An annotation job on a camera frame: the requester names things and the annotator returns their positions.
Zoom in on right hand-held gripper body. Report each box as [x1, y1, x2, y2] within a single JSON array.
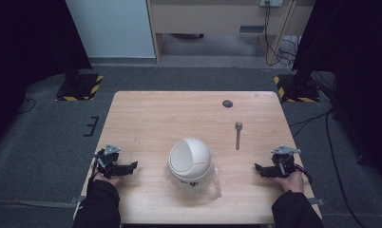
[[270, 144, 302, 179]]

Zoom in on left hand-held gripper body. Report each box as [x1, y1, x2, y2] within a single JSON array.
[[94, 143, 123, 179]]

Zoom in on metal spoon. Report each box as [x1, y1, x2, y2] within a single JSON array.
[[234, 121, 243, 151]]

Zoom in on white round swing-lid bin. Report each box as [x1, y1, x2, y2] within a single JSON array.
[[167, 137, 213, 188]]

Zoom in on person's left hand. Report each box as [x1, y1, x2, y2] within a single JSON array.
[[93, 171, 123, 188]]

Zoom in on person's right hand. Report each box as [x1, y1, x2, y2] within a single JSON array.
[[272, 170, 306, 194]]

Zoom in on clear plastic bag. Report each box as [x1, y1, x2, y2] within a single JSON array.
[[165, 150, 222, 200]]

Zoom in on black stand base striped edge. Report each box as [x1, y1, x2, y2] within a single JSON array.
[[273, 73, 321, 104], [55, 73, 105, 103]]

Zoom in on black curtain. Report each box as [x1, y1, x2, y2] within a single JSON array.
[[0, 0, 93, 150], [292, 0, 382, 191]]

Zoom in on white partition panel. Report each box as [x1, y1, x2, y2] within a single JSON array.
[[65, 0, 157, 59]]

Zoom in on beige wooden desk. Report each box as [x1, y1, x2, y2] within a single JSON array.
[[146, 0, 317, 65]]

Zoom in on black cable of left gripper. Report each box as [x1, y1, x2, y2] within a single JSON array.
[[87, 151, 104, 191]]

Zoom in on red black cable of right gripper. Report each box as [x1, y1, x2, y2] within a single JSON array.
[[294, 163, 314, 185]]

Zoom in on grey floor cable cover strip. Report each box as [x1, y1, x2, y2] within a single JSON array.
[[0, 199, 78, 210]]

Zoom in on thin black floor cable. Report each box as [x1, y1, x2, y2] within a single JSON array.
[[16, 97, 38, 116]]

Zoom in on black hanging cables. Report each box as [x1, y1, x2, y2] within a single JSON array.
[[262, 1, 301, 72]]

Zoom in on grey wall power socket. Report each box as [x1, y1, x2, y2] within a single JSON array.
[[259, 0, 284, 9]]

